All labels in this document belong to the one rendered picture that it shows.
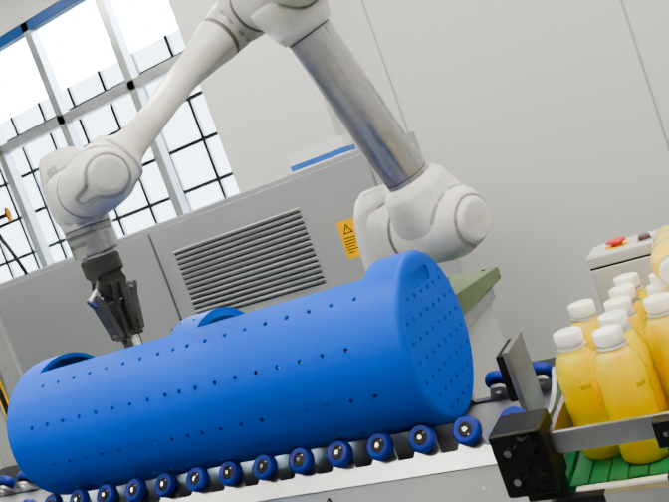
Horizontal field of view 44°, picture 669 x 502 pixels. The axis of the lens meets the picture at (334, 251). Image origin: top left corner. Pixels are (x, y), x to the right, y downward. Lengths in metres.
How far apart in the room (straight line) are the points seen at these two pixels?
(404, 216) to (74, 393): 0.75
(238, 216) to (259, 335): 1.93
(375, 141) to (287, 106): 2.47
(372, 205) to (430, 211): 0.22
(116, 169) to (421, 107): 2.92
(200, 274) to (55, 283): 0.83
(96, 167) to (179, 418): 0.45
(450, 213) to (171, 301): 2.04
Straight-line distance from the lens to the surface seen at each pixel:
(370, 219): 1.91
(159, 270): 3.56
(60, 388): 1.66
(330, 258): 3.09
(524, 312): 4.26
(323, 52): 1.70
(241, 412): 1.38
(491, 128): 4.10
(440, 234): 1.73
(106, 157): 1.42
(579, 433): 1.12
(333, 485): 1.38
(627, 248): 1.49
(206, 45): 1.77
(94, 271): 1.61
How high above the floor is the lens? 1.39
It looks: 5 degrees down
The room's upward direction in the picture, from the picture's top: 20 degrees counter-clockwise
